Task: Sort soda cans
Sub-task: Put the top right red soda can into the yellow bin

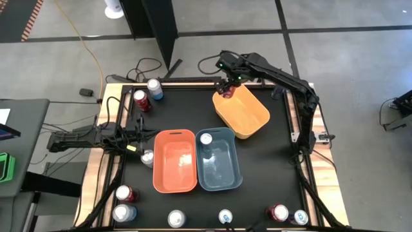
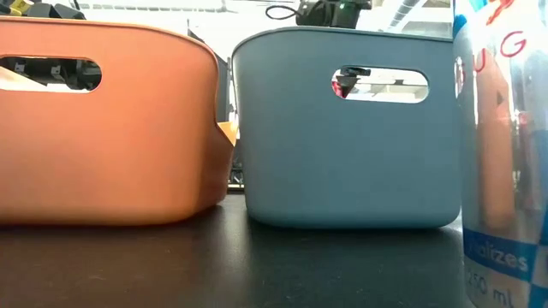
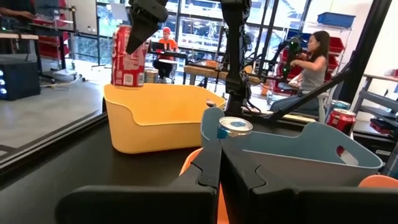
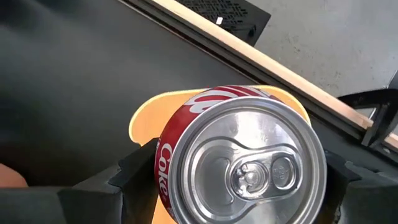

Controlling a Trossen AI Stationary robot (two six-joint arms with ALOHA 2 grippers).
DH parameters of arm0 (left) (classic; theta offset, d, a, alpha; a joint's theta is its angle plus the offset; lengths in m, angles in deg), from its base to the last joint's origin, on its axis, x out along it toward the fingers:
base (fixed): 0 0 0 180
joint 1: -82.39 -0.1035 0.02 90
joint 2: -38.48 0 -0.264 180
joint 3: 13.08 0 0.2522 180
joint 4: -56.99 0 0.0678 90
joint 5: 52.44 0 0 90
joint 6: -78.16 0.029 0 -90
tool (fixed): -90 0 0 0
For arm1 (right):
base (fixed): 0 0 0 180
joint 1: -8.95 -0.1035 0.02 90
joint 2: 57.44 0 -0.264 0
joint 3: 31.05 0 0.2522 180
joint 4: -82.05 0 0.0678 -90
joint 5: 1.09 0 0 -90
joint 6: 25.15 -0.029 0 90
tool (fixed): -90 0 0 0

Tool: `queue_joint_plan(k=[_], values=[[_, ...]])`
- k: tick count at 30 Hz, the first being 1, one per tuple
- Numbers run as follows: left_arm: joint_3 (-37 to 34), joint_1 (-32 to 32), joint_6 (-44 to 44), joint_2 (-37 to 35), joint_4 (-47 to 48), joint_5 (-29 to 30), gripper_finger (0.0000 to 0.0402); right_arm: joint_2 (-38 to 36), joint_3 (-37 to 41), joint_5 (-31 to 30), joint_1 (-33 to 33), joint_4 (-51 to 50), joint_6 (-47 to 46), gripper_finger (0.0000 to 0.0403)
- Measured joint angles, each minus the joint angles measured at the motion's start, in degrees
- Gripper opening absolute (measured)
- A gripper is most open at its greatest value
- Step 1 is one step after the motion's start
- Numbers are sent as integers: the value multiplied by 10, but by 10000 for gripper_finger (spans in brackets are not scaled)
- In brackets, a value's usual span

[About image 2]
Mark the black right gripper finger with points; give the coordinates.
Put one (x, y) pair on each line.
(352, 72)

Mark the red cola can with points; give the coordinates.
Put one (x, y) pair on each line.
(336, 90)

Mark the orange plastic bin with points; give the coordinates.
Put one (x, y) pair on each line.
(128, 149)

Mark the blue silver energy drink can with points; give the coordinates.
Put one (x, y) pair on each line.
(505, 171)

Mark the blue-grey plastic bin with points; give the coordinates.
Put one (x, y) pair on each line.
(321, 171)

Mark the dark divider panel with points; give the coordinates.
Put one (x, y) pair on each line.
(223, 85)

